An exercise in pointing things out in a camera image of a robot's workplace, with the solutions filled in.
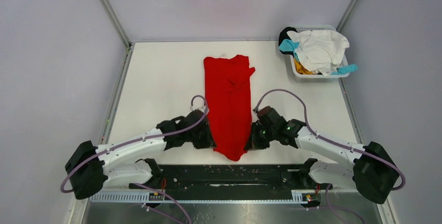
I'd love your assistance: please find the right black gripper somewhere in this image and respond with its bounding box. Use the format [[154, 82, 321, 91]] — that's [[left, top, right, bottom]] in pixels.
[[244, 121, 277, 151]]

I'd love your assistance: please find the red t shirt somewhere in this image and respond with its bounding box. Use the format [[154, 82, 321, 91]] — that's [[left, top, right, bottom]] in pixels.
[[203, 55, 255, 161]]

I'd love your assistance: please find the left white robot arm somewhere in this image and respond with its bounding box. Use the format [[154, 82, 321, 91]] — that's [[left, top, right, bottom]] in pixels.
[[61, 109, 216, 200]]

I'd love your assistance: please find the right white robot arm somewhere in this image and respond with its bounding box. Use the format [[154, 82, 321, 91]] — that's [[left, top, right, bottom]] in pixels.
[[246, 106, 400, 204]]

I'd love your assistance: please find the white laundry basket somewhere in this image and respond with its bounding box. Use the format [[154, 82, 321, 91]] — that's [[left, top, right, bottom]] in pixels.
[[278, 26, 357, 82]]

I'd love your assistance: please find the left controller board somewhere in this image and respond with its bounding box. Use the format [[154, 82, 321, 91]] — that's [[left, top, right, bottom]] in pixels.
[[148, 192, 165, 202]]

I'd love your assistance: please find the controller board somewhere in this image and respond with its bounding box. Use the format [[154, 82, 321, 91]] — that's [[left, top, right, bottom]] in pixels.
[[302, 193, 322, 205], [148, 192, 165, 202]]

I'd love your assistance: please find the teal t shirt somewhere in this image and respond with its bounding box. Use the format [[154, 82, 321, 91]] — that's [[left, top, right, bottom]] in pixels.
[[278, 39, 300, 61]]

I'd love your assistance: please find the right controller board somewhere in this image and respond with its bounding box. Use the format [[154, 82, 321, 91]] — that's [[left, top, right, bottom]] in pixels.
[[302, 193, 322, 205]]

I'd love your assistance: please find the white t shirt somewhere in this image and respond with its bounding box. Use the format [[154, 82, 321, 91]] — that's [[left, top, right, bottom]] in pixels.
[[288, 30, 358, 77]]

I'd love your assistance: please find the black t shirt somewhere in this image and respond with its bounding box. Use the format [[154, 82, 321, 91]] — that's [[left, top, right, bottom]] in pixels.
[[278, 27, 298, 45]]

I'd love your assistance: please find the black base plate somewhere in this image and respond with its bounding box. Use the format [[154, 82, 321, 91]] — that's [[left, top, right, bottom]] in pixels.
[[144, 164, 327, 199]]

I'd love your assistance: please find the slotted cable duct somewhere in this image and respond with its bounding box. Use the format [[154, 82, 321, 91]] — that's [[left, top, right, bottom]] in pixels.
[[90, 190, 308, 205]]

